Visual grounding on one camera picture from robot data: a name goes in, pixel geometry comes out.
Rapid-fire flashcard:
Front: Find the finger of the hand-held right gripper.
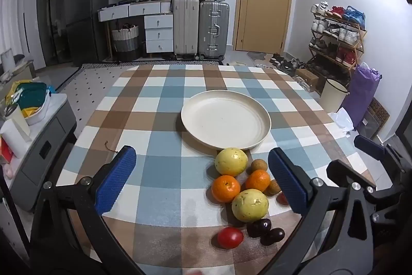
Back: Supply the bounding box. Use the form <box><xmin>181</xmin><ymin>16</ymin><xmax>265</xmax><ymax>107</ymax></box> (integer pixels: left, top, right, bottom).
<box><xmin>327</xmin><ymin>161</ymin><xmax>375</xmax><ymax>190</ymax></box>
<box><xmin>354</xmin><ymin>135</ymin><xmax>400</xmax><ymax>171</ymax></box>

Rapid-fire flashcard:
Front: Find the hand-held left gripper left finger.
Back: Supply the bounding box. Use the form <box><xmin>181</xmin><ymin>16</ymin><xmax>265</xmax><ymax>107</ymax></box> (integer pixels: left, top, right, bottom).
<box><xmin>29</xmin><ymin>145</ymin><xmax>152</xmax><ymax>275</ymax></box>

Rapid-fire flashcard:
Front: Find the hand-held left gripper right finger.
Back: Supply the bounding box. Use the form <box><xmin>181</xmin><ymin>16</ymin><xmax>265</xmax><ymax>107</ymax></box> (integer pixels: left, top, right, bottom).
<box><xmin>268</xmin><ymin>148</ymin><xmax>377</xmax><ymax>275</ymax></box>

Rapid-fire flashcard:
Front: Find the small orange tangerine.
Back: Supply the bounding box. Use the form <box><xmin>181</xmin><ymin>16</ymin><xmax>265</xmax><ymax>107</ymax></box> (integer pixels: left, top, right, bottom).
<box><xmin>245</xmin><ymin>170</ymin><xmax>271</xmax><ymax>193</ymax></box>

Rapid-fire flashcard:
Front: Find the yellow-green guava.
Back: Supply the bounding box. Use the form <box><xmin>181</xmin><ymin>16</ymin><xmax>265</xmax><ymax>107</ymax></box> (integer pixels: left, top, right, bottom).
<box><xmin>231</xmin><ymin>189</ymin><xmax>270</xmax><ymax>223</ymax></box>
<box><xmin>214</xmin><ymin>148</ymin><xmax>248</xmax><ymax>177</ymax></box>

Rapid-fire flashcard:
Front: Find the large orange tangerine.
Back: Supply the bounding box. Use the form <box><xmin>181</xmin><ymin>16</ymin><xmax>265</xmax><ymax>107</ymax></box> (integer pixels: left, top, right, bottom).
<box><xmin>211</xmin><ymin>175</ymin><xmax>241</xmax><ymax>203</ymax></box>

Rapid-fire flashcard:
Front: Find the cream round plate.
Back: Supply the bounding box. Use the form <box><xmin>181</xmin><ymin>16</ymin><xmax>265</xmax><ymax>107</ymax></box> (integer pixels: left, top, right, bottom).
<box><xmin>181</xmin><ymin>90</ymin><xmax>272</xmax><ymax>151</ymax></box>

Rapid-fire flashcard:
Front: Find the brown kiwi near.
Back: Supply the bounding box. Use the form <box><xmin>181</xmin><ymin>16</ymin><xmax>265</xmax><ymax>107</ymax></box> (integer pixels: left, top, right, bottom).
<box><xmin>267</xmin><ymin>179</ymin><xmax>283</xmax><ymax>196</ymax></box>

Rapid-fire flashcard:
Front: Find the patterned doormat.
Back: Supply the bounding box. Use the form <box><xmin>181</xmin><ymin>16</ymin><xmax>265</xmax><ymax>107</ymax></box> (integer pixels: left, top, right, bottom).
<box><xmin>360</xmin><ymin>98</ymin><xmax>391</xmax><ymax>140</ymax></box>

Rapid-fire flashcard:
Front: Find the purple bag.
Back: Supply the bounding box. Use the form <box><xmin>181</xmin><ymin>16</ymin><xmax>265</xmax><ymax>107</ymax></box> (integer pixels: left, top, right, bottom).
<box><xmin>341</xmin><ymin>64</ymin><xmax>382</xmax><ymax>130</ymax></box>

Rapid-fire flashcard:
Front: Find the dark purple plum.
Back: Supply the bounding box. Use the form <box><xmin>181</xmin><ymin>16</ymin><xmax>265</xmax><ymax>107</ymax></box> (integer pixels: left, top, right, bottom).
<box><xmin>247</xmin><ymin>218</ymin><xmax>272</xmax><ymax>238</ymax></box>
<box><xmin>260</xmin><ymin>228</ymin><xmax>286</xmax><ymax>246</ymax></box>

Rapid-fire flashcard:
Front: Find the white waste bin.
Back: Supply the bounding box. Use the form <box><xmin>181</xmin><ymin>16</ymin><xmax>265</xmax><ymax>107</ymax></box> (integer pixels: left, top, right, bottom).
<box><xmin>320</xmin><ymin>78</ymin><xmax>350</xmax><ymax>113</ymax></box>

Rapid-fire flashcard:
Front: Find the checked tablecloth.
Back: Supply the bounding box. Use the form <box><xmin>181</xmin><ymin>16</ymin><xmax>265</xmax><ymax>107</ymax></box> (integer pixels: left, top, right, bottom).
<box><xmin>56</xmin><ymin>64</ymin><xmax>377</xmax><ymax>275</ymax></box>

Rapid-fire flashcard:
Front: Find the grey side cabinet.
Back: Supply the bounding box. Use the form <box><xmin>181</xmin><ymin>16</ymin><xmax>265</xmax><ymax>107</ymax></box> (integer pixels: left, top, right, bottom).
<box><xmin>10</xmin><ymin>93</ymin><xmax>78</xmax><ymax>212</ymax></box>

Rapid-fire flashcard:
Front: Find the brown cardboard box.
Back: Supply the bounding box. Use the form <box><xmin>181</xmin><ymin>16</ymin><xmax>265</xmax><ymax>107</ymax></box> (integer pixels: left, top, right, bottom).
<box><xmin>294</xmin><ymin>68</ymin><xmax>320</xmax><ymax>85</ymax></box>

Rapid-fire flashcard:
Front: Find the wooden shoe rack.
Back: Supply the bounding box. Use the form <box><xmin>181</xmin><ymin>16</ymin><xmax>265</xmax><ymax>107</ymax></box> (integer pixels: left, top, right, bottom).
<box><xmin>308</xmin><ymin>9</ymin><xmax>367</xmax><ymax>84</ymax></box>

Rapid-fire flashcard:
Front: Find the white paper roll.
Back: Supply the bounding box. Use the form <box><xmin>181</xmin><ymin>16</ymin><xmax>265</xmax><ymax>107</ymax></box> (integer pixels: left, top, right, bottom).
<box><xmin>0</xmin><ymin>119</ymin><xmax>31</xmax><ymax>160</ymax></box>

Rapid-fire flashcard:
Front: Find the white tub with green lids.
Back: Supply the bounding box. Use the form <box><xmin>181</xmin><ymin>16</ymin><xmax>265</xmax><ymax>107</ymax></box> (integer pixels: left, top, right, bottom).
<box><xmin>14</xmin><ymin>82</ymin><xmax>52</xmax><ymax>126</ymax></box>

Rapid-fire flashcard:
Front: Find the row of shoes on rack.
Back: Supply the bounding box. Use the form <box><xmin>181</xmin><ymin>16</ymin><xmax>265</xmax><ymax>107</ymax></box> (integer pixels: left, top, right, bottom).
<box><xmin>309</xmin><ymin>1</ymin><xmax>367</xmax><ymax>67</ymax></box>

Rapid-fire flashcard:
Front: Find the group of dark floor shoes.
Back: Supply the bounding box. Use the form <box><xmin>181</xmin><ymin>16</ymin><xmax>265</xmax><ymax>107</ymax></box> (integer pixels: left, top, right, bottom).
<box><xmin>270</xmin><ymin>53</ymin><xmax>306</xmax><ymax>75</ymax></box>

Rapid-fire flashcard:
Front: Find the woven laundry basket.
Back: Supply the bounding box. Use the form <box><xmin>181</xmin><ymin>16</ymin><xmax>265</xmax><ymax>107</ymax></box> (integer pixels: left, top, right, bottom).
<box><xmin>111</xmin><ymin>24</ymin><xmax>140</xmax><ymax>53</ymax></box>

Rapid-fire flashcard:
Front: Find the white drawer desk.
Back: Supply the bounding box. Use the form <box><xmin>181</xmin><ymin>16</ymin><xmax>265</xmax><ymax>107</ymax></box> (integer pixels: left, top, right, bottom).
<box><xmin>98</xmin><ymin>1</ymin><xmax>174</xmax><ymax>54</ymax></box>

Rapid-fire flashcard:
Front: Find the beige suitcase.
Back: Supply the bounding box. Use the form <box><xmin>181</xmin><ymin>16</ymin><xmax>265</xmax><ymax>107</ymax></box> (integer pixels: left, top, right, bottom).
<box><xmin>173</xmin><ymin>0</ymin><xmax>200</xmax><ymax>58</ymax></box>

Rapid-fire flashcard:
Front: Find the grey refrigerator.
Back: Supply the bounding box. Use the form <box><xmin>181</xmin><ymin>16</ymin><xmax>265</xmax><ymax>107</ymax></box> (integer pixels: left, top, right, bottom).
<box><xmin>64</xmin><ymin>0</ymin><xmax>110</xmax><ymax>65</ymax></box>

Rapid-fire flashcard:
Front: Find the silver suitcase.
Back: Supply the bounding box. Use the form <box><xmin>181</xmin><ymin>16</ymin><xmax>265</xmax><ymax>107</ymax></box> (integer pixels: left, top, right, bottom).
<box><xmin>198</xmin><ymin>1</ymin><xmax>230</xmax><ymax>60</ymax></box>

